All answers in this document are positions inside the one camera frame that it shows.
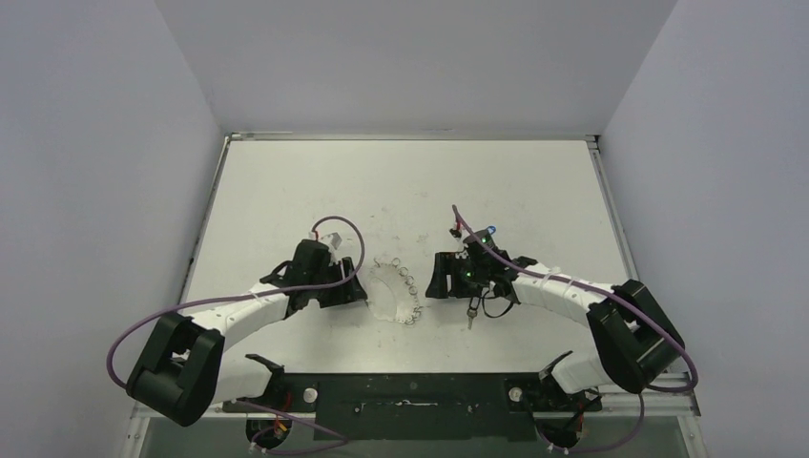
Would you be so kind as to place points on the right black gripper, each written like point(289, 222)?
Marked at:
point(446, 276)

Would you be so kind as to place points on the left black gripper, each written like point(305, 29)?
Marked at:
point(348, 291)

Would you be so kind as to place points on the clear plastic keyring holder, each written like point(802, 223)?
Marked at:
point(392, 292)

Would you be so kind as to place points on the black tagged key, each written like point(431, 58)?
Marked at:
point(472, 311)

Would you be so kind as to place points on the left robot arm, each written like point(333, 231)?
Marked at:
point(184, 367)

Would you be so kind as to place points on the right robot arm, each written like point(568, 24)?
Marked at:
point(634, 341)

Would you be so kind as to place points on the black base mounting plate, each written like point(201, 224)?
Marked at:
point(425, 406)

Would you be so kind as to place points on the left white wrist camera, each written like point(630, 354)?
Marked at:
point(332, 240)

